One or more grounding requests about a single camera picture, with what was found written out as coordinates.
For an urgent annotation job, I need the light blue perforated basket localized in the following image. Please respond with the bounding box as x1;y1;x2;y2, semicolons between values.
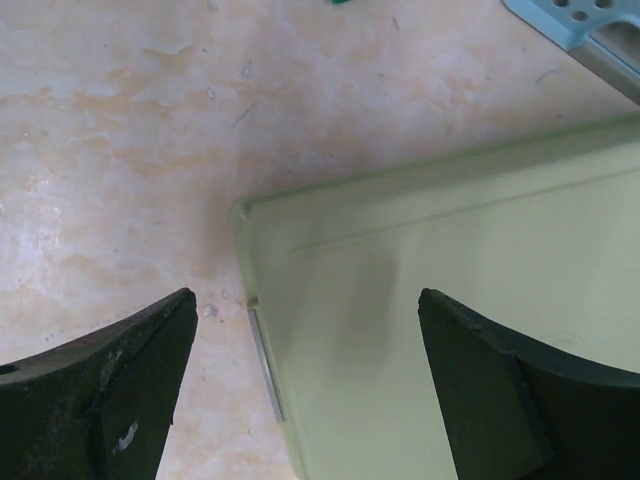
503;0;639;103

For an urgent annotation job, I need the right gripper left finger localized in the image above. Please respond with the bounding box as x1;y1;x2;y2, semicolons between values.
1;288;197;479

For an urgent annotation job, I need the light green shallow tray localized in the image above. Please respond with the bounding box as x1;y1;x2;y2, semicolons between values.
232;115;639;479

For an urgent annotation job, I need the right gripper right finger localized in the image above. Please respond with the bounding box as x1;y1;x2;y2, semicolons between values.
418;289;639;479

